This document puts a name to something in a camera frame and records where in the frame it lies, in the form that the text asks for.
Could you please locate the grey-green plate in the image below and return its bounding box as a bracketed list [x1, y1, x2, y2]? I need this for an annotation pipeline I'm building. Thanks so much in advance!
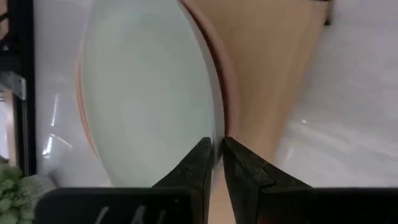
[81, 0, 225, 189]

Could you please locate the green succulent plant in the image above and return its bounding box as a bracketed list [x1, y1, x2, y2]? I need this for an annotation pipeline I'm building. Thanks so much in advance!
[0, 164, 58, 224]

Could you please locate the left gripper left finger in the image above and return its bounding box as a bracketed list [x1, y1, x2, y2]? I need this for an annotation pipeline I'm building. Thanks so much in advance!
[34, 136, 214, 224]

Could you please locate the dusty pink plate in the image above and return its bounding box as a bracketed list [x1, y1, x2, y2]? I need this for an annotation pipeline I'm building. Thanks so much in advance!
[75, 0, 241, 160]

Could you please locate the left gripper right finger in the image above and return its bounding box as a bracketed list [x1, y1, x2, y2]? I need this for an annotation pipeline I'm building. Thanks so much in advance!
[222, 136, 398, 224]

